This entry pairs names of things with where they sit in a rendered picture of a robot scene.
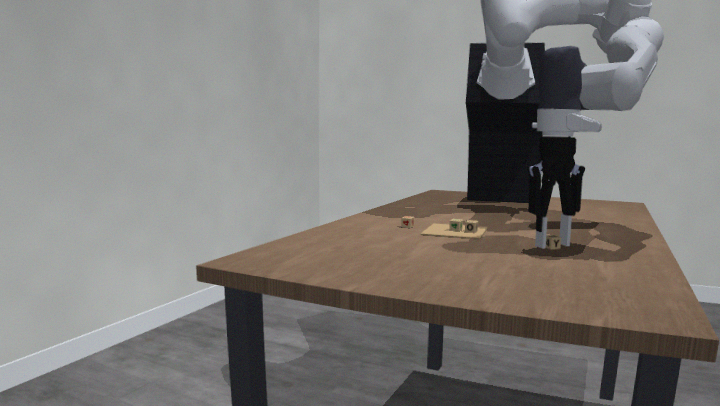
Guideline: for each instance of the tan flat mat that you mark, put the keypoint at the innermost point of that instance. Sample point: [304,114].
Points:
[442,230]

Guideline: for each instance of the cream letter block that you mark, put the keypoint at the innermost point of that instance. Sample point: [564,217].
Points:
[553,242]
[471,226]
[407,222]
[456,225]

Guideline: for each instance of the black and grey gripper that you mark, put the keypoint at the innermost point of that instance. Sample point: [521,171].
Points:
[557,154]

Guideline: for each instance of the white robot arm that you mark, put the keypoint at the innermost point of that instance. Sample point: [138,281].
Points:
[563,76]

